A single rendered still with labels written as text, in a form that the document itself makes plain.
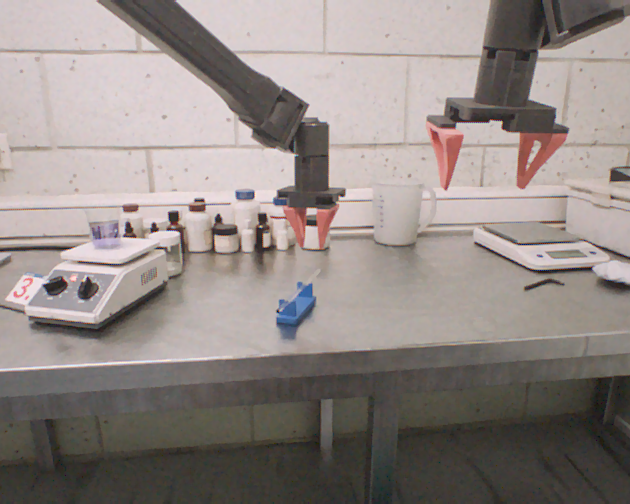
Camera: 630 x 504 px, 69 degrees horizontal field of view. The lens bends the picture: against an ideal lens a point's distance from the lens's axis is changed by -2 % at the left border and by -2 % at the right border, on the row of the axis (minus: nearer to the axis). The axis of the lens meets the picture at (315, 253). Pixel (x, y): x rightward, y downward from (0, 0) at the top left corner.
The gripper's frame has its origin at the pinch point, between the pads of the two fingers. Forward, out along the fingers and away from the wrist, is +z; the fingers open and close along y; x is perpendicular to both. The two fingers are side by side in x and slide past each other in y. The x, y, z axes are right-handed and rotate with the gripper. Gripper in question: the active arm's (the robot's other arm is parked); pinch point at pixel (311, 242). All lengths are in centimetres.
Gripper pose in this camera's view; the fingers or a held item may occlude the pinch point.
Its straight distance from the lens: 78.8
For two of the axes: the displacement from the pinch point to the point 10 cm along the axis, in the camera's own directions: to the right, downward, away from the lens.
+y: -9.5, -0.9, 3.0
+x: -3.1, 2.6, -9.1
